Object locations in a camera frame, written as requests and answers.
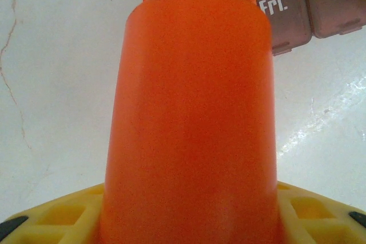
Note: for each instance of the red pill box marked Tues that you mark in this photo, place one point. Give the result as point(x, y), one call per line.
point(334, 7)

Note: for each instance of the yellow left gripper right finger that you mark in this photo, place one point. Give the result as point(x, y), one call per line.
point(320, 224)

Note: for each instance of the orange pill bottle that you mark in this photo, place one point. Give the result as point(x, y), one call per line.
point(186, 112)

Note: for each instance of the red pill box marked Fri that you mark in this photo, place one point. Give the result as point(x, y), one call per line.
point(288, 27)

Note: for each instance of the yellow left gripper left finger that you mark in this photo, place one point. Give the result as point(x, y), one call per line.
point(43, 224)

